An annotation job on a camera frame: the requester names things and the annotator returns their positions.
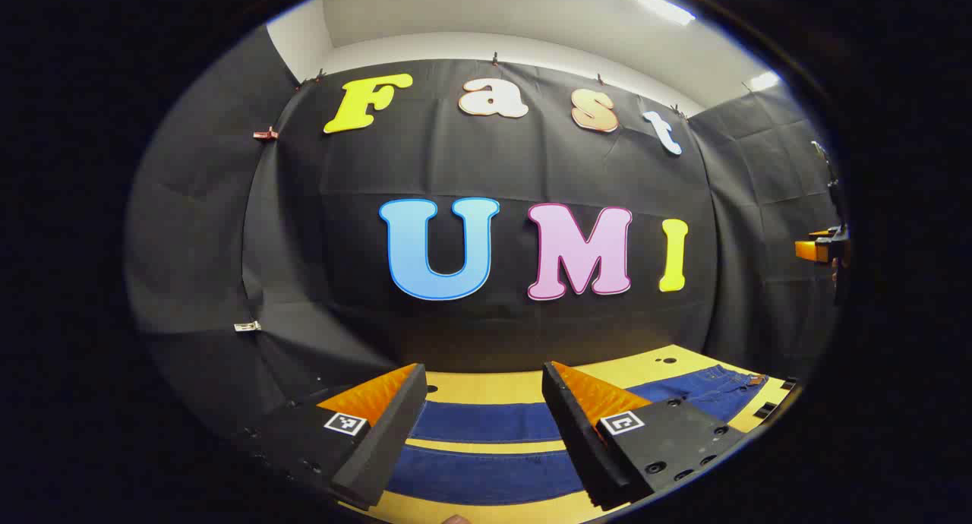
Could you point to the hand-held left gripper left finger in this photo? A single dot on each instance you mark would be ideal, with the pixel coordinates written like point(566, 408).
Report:
point(383, 448)

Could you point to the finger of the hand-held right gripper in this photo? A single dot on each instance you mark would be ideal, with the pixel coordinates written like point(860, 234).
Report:
point(809, 249)

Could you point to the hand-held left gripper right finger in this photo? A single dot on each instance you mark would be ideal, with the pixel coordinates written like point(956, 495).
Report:
point(581, 440)

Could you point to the blue denim jeans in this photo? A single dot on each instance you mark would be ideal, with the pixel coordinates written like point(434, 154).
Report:
point(486, 471)

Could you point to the ceiling light panel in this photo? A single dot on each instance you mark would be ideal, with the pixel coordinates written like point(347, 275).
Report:
point(764, 80)

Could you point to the white cloth clip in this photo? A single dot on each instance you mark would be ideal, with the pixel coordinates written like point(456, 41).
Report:
point(247, 326)

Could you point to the red cloth clip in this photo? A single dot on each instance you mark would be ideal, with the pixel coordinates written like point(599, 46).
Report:
point(266, 134)

